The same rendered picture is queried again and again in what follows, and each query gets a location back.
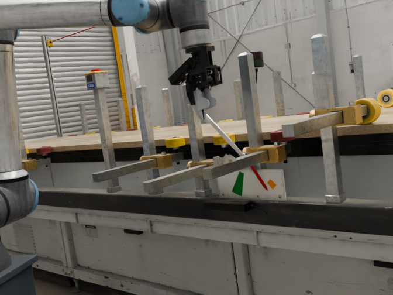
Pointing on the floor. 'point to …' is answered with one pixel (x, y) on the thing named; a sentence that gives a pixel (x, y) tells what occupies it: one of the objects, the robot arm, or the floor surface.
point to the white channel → (132, 64)
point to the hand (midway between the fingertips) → (200, 116)
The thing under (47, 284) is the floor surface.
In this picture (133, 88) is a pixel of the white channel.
